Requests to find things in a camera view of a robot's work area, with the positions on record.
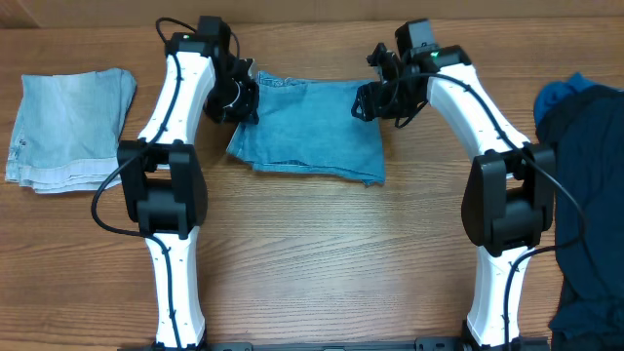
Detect medium blue denim jeans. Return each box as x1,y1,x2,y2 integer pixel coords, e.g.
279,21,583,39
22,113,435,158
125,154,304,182
227,71,386,185

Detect brown cardboard backboard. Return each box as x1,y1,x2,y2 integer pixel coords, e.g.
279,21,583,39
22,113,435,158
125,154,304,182
1,0,623,28

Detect folded light blue jeans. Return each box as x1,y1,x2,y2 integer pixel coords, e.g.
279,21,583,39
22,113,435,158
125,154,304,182
5,68,137,194

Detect dark navy garment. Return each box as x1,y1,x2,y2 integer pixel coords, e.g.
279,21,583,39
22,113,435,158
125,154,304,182
536,84,623,350

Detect bright blue garment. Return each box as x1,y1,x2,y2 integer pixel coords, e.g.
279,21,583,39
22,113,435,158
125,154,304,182
533,72,597,127

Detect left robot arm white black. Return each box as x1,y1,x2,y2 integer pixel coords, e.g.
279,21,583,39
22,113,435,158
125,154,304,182
117,16,259,350

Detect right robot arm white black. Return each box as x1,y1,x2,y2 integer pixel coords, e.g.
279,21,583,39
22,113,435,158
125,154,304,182
351,19,555,350

